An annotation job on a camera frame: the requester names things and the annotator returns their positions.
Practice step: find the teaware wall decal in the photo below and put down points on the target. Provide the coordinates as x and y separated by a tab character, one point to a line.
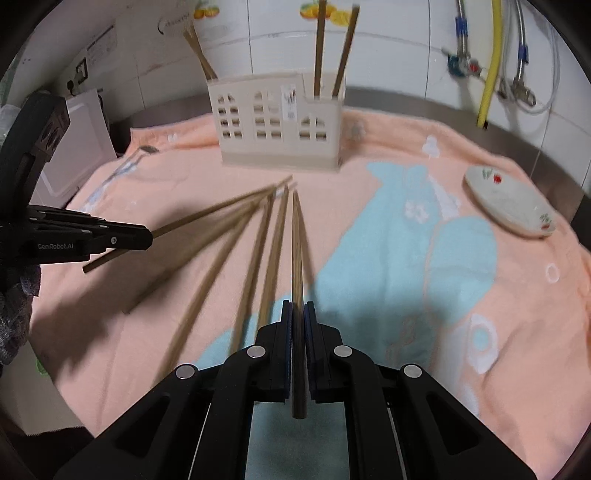
337	18

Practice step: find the steel angle valve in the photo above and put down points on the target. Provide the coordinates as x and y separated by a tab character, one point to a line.
524	94

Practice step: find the peach printed towel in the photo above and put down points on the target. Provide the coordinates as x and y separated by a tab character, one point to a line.
461	369

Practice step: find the white microwave oven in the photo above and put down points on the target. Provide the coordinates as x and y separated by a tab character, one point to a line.
78	138

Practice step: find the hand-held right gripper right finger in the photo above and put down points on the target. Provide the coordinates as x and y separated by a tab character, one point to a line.
310	350

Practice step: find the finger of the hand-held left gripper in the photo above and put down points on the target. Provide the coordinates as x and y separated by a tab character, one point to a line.
129	242
69	217

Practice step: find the cream plastic utensil holder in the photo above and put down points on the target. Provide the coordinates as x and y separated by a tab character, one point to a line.
277	157

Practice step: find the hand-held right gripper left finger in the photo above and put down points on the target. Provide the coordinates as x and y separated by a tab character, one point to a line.
286	350

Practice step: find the row of wooden chopsticks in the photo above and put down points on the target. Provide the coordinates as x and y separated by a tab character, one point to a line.
207	300

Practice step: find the flower print ceramic plate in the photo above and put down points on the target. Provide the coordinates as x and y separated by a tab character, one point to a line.
503	203

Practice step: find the white instruction label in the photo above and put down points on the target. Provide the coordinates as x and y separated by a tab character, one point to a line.
101	46

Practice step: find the metal ladle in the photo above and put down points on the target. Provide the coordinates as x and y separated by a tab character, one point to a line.
147	150

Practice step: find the black wall socket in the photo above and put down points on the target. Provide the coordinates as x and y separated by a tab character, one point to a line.
81	70

